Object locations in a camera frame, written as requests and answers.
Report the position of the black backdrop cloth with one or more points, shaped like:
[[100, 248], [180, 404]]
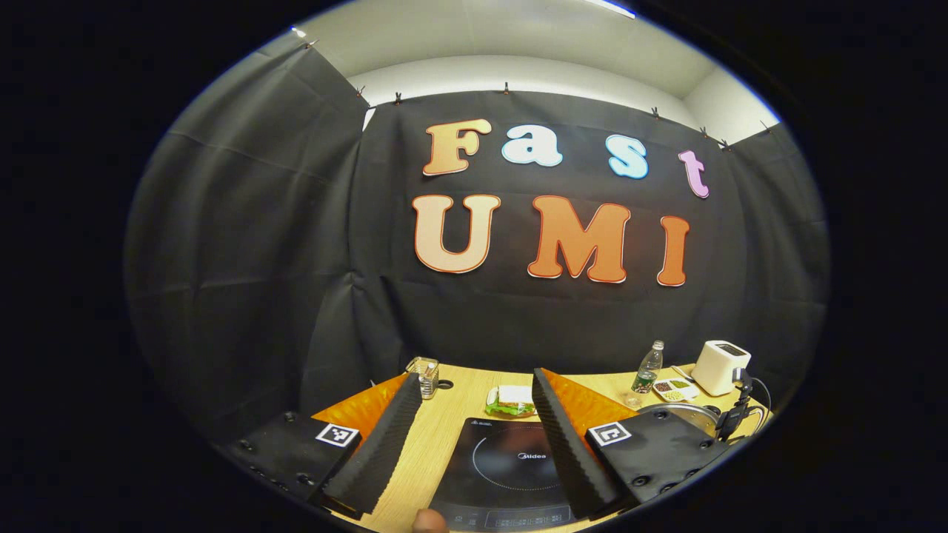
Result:
[[296, 222]]

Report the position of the white toaster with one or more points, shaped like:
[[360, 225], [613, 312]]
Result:
[[718, 366]]

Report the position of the sandwich with lettuce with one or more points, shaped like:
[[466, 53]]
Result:
[[511, 400]]

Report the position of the clear plastic water bottle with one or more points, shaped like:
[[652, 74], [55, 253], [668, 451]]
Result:
[[649, 374]]

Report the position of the white spoon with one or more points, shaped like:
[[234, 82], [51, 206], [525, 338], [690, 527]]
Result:
[[681, 374]]

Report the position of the black induction cooktop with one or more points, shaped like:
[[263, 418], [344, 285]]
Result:
[[496, 474]]

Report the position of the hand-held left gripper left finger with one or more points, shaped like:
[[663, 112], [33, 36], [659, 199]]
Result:
[[378, 451]]

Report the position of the white divided plate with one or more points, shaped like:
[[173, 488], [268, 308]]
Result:
[[692, 390]]

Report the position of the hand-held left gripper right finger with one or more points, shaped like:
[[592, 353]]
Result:
[[570, 451]]

